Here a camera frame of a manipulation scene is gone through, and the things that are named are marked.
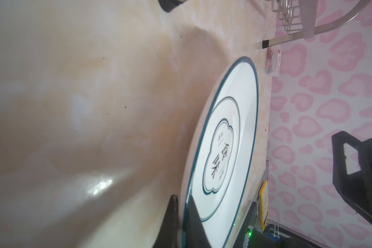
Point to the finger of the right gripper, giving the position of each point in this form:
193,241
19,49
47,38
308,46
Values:
355,188

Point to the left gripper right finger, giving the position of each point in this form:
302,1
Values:
195,236

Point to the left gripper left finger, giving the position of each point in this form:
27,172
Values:
167,236

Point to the chrome two-tier dish rack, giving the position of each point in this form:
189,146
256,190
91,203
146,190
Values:
238,27

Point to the small pink white box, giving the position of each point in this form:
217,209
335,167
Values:
273,61

